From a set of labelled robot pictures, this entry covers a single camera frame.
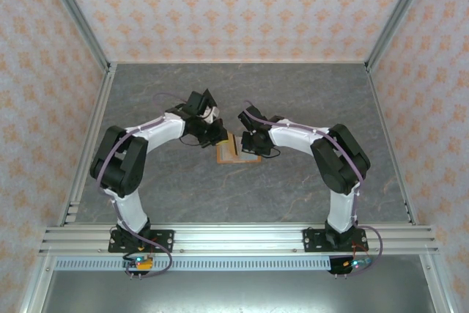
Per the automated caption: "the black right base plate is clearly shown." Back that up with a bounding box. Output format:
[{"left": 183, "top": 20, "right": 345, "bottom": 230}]
[{"left": 302, "top": 227, "right": 368, "bottom": 254}]

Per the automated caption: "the aluminium table side rail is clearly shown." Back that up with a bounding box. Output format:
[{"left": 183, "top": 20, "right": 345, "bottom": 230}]
[
  {"left": 366, "top": 63, "right": 419, "bottom": 226},
  {"left": 58, "top": 63, "right": 118, "bottom": 227}
]

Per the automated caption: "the controller board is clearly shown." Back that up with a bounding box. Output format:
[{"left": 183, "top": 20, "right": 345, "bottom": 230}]
[
  {"left": 122, "top": 254, "right": 155, "bottom": 270},
  {"left": 342, "top": 257, "right": 374, "bottom": 270}
]

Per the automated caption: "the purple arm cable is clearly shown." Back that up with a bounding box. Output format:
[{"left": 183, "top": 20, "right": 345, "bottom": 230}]
[
  {"left": 97, "top": 92, "right": 174, "bottom": 278},
  {"left": 243, "top": 99, "right": 385, "bottom": 277}
]

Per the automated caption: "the left controller board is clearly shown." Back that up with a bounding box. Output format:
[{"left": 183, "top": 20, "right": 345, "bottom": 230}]
[{"left": 122, "top": 254, "right": 155, "bottom": 270}]

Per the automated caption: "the right controller board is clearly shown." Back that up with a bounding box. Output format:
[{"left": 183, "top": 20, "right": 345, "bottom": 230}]
[{"left": 342, "top": 257, "right": 374, "bottom": 270}]

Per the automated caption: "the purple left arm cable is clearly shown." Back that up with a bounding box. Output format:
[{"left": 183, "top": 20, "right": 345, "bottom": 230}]
[{"left": 97, "top": 92, "right": 174, "bottom": 278}]

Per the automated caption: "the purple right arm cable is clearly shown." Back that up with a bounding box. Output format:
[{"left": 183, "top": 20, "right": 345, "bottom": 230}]
[{"left": 243, "top": 99, "right": 385, "bottom": 277}]

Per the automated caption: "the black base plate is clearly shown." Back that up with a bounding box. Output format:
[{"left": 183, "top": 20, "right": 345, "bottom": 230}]
[
  {"left": 302, "top": 227, "right": 368, "bottom": 254},
  {"left": 108, "top": 229, "right": 175, "bottom": 254}
]

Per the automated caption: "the aluminium mounting beam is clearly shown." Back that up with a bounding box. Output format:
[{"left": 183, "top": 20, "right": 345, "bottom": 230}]
[{"left": 38, "top": 223, "right": 440, "bottom": 256}]

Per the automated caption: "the slotted grey cable duct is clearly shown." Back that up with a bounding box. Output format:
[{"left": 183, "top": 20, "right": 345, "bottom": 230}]
[{"left": 54, "top": 257, "right": 333, "bottom": 272}]

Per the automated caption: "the aluminium frame post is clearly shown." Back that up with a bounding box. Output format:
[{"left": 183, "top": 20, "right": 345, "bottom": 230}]
[
  {"left": 364, "top": 0, "right": 439, "bottom": 72},
  {"left": 38, "top": 0, "right": 113, "bottom": 72}
]

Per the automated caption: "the aluminium frame leg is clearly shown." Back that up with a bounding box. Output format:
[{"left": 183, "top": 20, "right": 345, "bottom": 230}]
[
  {"left": 419, "top": 254, "right": 454, "bottom": 313},
  {"left": 18, "top": 254, "right": 56, "bottom": 313}
]

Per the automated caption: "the gold card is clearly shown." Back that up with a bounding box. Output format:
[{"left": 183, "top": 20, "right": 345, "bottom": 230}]
[{"left": 223, "top": 132, "right": 240, "bottom": 157}]

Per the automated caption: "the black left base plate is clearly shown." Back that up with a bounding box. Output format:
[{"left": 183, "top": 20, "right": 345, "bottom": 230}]
[{"left": 108, "top": 229, "right": 175, "bottom": 254}]

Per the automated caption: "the orange card holder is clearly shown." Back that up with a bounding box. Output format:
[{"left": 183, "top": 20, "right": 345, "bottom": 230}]
[{"left": 215, "top": 132, "right": 263, "bottom": 165}]

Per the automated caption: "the dark brown card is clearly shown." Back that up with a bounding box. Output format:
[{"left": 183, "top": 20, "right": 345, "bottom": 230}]
[{"left": 203, "top": 87, "right": 218, "bottom": 107}]

